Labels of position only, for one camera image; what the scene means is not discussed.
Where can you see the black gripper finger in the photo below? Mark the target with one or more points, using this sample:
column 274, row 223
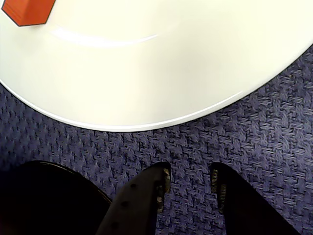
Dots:
column 244, row 210
column 132, row 208

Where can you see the small red cube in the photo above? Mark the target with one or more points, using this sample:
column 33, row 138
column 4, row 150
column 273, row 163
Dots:
column 27, row 11

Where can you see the white round plate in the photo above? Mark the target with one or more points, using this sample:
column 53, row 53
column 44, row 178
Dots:
column 146, row 73

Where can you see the blue woven cloth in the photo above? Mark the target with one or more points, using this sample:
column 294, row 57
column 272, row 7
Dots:
column 256, row 137

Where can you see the black round container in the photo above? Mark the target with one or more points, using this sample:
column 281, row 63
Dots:
column 44, row 200

